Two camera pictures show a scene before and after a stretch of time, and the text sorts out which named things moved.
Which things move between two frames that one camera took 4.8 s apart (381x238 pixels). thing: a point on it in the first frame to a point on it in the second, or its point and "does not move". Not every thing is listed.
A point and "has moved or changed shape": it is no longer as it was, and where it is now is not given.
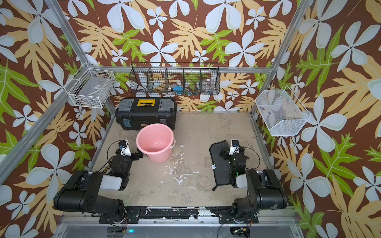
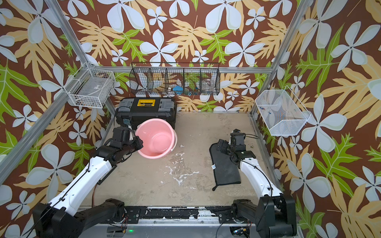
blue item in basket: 178,89 does not move
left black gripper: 136,157 to 139,143
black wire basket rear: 172,79 does not move
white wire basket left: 90,88 does not move
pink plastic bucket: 156,141 has moved or changed shape
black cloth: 221,167 does not move
